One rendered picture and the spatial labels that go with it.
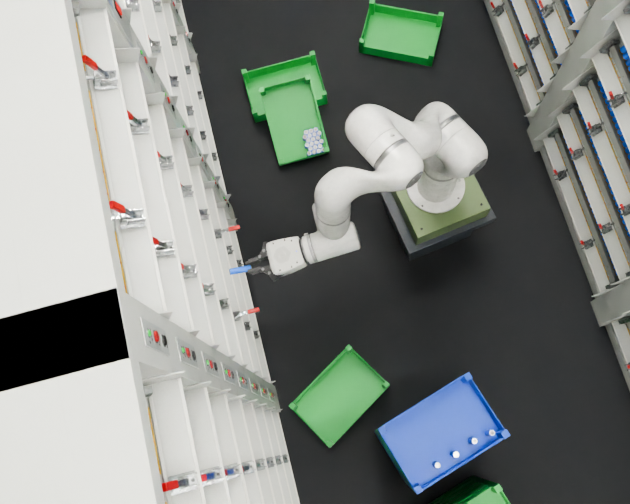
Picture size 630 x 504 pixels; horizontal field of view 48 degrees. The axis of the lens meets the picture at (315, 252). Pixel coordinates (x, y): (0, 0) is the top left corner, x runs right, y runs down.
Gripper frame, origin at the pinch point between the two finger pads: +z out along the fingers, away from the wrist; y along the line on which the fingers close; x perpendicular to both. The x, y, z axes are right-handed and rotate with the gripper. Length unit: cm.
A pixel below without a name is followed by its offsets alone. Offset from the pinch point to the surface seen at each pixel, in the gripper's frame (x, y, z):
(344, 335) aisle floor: 60, 18, -13
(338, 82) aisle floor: 63, -81, -37
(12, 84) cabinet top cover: -113, -3, 3
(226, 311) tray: -11.2, 13.2, 8.0
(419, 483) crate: 13, 70, -28
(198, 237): -30.3, -2.8, 5.5
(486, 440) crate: 16, 64, -50
